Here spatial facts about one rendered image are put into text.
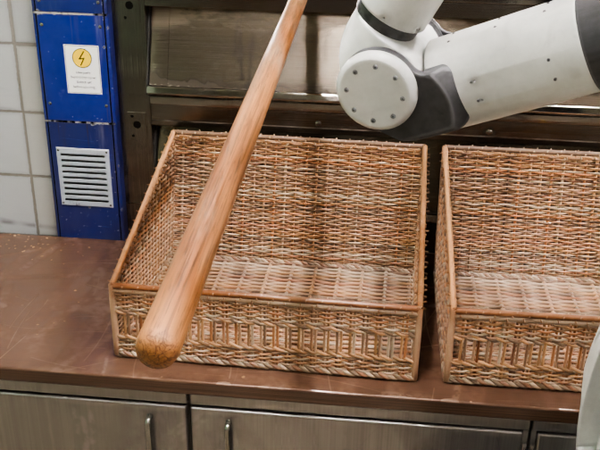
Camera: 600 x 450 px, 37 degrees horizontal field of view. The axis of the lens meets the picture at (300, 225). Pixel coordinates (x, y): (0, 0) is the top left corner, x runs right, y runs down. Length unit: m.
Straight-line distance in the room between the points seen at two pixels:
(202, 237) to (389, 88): 0.24
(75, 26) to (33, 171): 0.37
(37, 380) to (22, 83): 0.69
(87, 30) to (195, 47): 0.22
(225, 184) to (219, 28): 1.15
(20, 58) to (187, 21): 0.37
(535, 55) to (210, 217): 0.32
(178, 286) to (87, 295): 1.25
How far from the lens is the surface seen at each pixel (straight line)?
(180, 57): 1.94
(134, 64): 1.97
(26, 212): 2.19
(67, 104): 2.01
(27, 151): 2.12
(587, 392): 1.27
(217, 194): 0.78
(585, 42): 0.81
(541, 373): 1.63
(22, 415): 1.77
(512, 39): 0.83
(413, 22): 0.85
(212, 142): 1.95
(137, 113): 2.00
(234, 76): 1.91
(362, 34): 0.86
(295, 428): 1.64
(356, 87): 0.85
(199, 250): 0.69
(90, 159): 2.04
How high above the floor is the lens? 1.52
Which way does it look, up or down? 26 degrees down
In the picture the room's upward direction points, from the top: 1 degrees clockwise
